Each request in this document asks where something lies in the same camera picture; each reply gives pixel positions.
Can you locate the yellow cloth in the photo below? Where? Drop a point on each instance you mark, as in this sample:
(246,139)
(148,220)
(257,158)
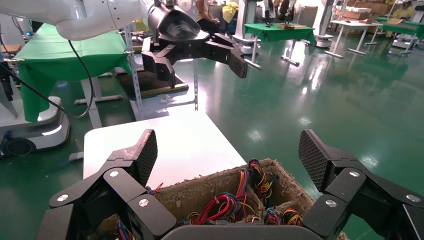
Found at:
(230,11)

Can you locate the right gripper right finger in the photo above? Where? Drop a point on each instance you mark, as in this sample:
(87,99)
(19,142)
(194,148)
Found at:
(348,185)

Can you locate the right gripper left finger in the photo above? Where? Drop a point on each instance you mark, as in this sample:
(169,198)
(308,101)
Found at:
(116,185)

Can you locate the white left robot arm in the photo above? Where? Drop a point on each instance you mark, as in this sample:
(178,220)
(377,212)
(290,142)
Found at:
(82,16)

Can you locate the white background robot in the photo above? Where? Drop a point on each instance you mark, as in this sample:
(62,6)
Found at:
(245,16)
(323,20)

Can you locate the brown cardboard divider box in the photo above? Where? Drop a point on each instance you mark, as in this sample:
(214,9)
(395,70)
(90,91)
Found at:
(198,192)

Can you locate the white metal table frame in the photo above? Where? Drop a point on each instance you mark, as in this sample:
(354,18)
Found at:
(290,49)
(87,96)

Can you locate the stacked cardboard boxes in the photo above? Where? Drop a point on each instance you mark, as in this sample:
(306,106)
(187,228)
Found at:
(374,8)

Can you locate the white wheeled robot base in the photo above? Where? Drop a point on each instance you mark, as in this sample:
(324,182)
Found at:
(33,132)

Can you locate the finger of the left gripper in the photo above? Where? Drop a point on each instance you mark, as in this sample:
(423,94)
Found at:
(232,54)
(159,66)

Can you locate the wooden stool top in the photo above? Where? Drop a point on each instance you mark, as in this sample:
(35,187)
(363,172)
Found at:
(10,49)

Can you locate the green tablecloth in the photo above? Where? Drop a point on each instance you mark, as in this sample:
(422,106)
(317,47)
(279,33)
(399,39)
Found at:
(404,29)
(281,33)
(66,56)

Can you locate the seated person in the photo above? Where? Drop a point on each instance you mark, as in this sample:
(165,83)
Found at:
(205,20)

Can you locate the wooden board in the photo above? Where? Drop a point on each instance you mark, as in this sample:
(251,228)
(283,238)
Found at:
(291,26)

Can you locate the person in yellow shirt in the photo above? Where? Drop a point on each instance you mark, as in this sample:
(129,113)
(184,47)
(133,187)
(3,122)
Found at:
(404,12)

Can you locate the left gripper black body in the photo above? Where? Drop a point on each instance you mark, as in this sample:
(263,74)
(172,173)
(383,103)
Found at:
(172,26)

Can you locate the grey perforated metal rack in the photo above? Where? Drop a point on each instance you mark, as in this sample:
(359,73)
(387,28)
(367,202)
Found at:
(133,66)

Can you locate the white table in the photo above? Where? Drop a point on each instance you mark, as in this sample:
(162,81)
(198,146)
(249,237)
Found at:
(354,24)

